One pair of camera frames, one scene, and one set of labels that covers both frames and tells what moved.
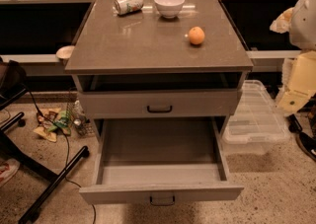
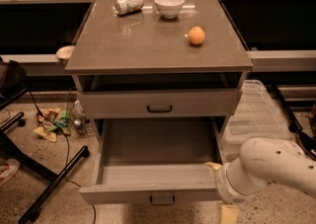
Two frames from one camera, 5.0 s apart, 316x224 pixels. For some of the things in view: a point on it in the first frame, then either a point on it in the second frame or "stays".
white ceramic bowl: x=169 y=5 stays
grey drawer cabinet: x=157 y=56 stays
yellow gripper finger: x=282 y=22 to x=213 y=166
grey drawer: x=159 y=160 stays
